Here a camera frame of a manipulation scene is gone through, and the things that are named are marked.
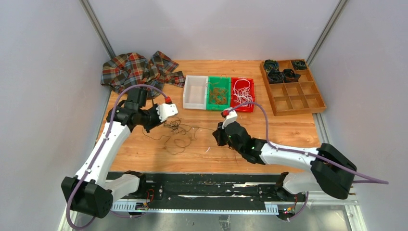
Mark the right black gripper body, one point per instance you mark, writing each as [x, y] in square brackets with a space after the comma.
[223, 139]

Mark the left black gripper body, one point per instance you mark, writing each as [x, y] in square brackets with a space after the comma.
[149, 118]

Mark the white plastic bin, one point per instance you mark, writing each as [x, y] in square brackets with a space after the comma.
[195, 92]

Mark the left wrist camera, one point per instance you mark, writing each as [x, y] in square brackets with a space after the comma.
[165, 111]

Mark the plaid cloth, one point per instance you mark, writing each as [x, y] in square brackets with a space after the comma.
[130, 69]

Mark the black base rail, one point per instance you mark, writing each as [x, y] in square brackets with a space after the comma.
[225, 194]

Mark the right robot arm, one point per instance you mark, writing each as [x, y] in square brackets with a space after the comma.
[325, 169]

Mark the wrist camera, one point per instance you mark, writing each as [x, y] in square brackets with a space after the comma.
[229, 116]
[165, 111]

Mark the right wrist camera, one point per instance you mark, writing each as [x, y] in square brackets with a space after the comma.
[229, 116]

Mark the wooden compartment tray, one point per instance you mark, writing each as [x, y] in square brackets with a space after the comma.
[302, 97]

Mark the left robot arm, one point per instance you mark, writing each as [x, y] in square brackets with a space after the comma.
[87, 191]

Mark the green plastic bin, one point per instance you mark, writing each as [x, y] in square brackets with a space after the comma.
[218, 93]

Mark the black coiled roll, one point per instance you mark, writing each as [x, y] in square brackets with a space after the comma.
[275, 77]
[270, 65]
[299, 65]
[290, 76]

